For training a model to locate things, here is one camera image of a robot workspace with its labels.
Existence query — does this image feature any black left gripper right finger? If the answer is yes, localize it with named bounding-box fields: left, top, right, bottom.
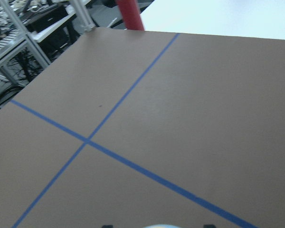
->
left=203, top=224, right=216, bottom=228

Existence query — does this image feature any light blue call bell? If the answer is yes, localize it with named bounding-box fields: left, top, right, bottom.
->
left=143, top=224, right=180, bottom=228

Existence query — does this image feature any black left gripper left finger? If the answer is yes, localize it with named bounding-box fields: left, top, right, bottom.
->
left=101, top=225, right=113, bottom=228

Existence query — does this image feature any aluminium frame workbench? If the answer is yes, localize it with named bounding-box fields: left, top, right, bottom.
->
left=0, top=0, right=95, bottom=112

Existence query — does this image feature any red cylinder post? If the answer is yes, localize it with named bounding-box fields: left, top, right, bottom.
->
left=115, top=0, right=144, bottom=31

